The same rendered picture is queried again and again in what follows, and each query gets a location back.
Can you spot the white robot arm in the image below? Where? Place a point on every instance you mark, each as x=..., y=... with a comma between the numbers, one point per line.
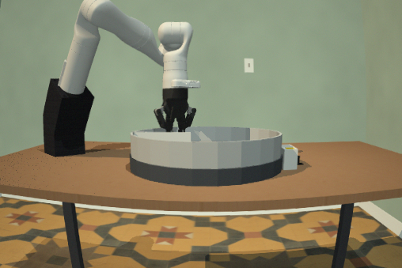
x=94, y=14

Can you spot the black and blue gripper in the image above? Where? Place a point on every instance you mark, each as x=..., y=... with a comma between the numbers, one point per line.
x=175, y=102

